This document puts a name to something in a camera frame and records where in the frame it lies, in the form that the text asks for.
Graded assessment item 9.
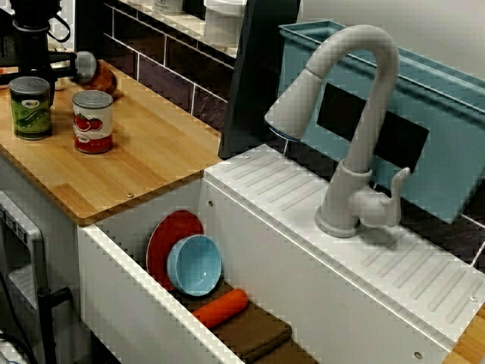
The light grey box unit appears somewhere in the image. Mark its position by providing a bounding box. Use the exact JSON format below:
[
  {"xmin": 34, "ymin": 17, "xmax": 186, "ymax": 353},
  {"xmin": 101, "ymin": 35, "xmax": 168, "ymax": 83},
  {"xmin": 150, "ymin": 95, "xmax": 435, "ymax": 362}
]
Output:
[{"xmin": 0, "ymin": 189, "xmax": 49, "ymax": 344}]

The brown folded cloth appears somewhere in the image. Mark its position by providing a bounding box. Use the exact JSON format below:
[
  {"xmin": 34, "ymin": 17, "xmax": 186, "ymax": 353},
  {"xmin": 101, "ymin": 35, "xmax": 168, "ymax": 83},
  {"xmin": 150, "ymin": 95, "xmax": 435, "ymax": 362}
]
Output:
[{"xmin": 210, "ymin": 280, "xmax": 319, "ymax": 364}]

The green peas can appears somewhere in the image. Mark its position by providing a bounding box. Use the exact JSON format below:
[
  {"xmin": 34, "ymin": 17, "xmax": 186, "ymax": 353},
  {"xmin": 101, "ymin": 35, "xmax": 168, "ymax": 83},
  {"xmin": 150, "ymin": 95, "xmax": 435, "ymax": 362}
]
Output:
[{"xmin": 8, "ymin": 76, "xmax": 53, "ymax": 141}]

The red plate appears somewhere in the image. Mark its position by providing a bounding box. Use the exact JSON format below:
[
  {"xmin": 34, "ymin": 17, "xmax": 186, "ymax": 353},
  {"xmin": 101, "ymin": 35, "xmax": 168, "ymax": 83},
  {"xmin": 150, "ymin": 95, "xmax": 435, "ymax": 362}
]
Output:
[{"xmin": 146, "ymin": 210, "xmax": 205, "ymax": 292}]

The labelled jar with white lid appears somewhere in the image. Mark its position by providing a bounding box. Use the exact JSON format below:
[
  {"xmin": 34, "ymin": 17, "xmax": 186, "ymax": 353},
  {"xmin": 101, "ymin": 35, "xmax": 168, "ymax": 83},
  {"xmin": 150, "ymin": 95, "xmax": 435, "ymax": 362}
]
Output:
[{"xmin": 151, "ymin": 0, "xmax": 187, "ymax": 17}]

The black kitchen frame post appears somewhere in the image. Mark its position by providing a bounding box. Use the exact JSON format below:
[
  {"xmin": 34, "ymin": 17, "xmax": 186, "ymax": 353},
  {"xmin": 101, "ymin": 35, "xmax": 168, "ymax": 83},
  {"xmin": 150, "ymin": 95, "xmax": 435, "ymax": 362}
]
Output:
[{"xmin": 218, "ymin": 0, "xmax": 304, "ymax": 160}]

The orange toy sausage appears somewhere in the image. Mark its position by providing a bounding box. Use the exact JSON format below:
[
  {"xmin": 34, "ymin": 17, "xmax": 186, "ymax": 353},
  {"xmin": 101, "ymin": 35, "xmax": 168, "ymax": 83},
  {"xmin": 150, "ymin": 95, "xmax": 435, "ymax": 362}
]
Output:
[{"xmin": 192, "ymin": 288, "xmax": 250, "ymax": 330}]

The orange beans can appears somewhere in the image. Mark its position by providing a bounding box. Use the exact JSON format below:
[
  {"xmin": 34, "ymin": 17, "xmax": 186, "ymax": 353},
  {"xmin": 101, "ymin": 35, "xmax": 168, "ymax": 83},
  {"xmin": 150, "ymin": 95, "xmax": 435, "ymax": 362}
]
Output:
[{"xmin": 74, "ymin": 50, "xmax": 119, "ymax": 99}]

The light blue bowl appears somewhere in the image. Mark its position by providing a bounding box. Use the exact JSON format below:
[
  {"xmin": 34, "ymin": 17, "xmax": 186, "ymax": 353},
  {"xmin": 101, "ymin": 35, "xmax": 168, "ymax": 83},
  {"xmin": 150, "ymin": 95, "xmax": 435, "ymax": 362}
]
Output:
[{"xmin": 166, "ymin": 234, "xmax": 224, "ymax": 297}]

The teal plastic bin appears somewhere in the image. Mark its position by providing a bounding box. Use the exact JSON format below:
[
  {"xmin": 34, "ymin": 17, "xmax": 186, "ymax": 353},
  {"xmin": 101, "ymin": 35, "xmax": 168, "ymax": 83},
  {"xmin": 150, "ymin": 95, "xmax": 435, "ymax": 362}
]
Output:
[{"xmin": 278, "ymin": 20, "xmax": 485, "ymax": 225}]

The white toy sink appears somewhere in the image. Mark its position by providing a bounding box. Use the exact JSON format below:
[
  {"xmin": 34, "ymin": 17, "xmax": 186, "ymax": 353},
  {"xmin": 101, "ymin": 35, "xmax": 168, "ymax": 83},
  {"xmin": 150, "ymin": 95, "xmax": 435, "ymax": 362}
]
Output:
[{"xmin": 77, "ymin": 143, "xmax": 485, "ymax": 364}]

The white tomato can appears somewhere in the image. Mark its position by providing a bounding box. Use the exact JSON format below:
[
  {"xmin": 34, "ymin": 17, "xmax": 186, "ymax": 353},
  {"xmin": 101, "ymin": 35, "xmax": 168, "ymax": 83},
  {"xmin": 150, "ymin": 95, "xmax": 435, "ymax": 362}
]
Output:
[{"xmin": 71, "ymin": 89, "xmax": 114, "ymax": 155}]

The grey toy faucet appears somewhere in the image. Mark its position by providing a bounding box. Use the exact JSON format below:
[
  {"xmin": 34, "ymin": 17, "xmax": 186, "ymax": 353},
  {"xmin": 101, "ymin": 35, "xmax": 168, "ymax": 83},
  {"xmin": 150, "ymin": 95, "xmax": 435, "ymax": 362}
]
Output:
[{"xmin": 264, "ymin": 24, "xmax": 412, "ymax": 239}]

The plain jar with white lid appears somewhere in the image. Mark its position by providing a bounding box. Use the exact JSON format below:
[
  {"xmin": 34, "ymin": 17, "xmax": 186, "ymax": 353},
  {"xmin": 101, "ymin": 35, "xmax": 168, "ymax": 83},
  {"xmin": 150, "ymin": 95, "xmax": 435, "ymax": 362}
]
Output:
[{"xmin": 203, "ymin": 0, "xmax": 248, "ymax": 38}]

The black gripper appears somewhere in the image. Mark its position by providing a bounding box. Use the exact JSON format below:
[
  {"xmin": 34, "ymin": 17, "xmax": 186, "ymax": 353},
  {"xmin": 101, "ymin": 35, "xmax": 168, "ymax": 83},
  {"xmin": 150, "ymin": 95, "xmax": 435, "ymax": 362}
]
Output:
[{"xmin": 0, "ymin": 34, "xmax": 91, "ymax": 108}]

